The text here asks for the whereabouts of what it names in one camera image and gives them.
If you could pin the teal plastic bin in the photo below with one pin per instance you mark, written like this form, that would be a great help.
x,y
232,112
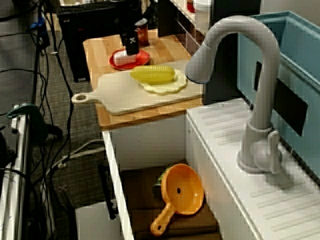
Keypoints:
x,y
300,50

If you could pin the red round plate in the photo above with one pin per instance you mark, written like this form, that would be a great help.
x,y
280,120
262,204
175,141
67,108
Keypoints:
x,y
143,60

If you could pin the red rind toy cheese wedge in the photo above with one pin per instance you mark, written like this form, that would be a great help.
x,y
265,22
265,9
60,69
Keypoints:
x,y
120,58

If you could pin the grey toy faucet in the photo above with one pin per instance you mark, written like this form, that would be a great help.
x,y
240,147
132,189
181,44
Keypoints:
x,y
265,75

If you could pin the light wooden cutting board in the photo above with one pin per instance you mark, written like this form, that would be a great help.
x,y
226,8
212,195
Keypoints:
x,y
120,95

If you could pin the white metal frame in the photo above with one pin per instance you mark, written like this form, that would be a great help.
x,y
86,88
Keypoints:
x,y
17,175

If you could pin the brown beans can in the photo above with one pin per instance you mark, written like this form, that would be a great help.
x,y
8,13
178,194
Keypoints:
x,y
143,35

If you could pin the pale yellow scalloped plate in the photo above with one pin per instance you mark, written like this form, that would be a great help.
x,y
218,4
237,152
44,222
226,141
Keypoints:
x,y
180,83

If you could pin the yellow toy corn cob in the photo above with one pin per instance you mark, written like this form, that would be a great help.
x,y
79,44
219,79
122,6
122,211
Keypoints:
x,y
152,73

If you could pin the white toy sink basin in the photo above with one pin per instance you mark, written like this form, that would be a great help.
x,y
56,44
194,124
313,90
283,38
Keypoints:
x,y
225,155

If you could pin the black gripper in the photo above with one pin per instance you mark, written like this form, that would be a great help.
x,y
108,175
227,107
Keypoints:
x,y
127,27

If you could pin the black computer tower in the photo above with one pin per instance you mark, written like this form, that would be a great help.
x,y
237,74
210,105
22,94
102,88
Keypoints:
x,y
80,45

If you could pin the white cup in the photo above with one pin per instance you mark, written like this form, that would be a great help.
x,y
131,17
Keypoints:
x,y
202,15

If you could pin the green toy can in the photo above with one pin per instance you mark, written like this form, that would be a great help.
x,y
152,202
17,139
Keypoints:
x,y
158,183

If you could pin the red and yellow bottle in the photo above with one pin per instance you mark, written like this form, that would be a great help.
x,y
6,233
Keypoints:
x,y
190,6

